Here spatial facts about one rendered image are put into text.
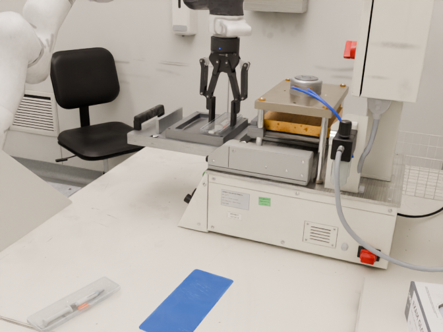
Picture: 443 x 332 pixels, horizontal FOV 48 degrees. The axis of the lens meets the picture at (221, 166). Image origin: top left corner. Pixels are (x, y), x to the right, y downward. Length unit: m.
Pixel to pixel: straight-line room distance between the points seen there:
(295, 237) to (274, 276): 0.12
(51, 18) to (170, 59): 1.52
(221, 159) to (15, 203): 0.51
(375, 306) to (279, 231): 0.32
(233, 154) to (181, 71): 1.80
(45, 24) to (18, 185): 0.49
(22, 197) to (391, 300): 0.89
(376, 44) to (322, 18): 1.64
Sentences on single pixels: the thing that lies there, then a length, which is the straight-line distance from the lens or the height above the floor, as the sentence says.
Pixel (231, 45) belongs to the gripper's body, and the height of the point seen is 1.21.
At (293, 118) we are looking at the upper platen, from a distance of 1.21.
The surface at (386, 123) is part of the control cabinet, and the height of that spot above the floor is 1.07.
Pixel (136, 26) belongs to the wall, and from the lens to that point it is 3.04.
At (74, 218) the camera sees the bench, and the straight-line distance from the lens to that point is 1.41.
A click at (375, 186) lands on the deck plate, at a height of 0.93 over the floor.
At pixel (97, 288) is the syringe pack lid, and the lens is 1.08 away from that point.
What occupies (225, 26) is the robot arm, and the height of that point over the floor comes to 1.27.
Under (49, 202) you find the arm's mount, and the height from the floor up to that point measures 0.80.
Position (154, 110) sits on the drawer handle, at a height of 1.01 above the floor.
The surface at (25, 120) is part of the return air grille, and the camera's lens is 3.68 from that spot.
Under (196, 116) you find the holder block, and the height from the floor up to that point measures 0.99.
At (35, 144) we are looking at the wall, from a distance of 3.69.
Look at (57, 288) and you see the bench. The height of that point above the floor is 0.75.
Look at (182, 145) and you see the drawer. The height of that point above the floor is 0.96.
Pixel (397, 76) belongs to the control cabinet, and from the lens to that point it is 1.06.
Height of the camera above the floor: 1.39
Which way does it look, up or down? 22 degrees down
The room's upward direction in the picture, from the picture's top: 2 degrees clockwise
